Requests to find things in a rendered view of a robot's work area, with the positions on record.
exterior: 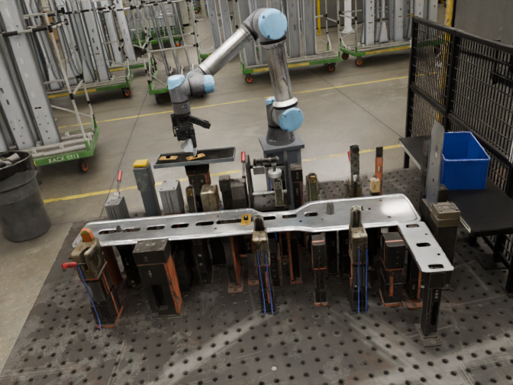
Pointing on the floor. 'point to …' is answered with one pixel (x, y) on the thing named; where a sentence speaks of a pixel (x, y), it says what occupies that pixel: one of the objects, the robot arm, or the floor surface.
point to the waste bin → (20, 198)
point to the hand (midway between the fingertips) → (195, 153)
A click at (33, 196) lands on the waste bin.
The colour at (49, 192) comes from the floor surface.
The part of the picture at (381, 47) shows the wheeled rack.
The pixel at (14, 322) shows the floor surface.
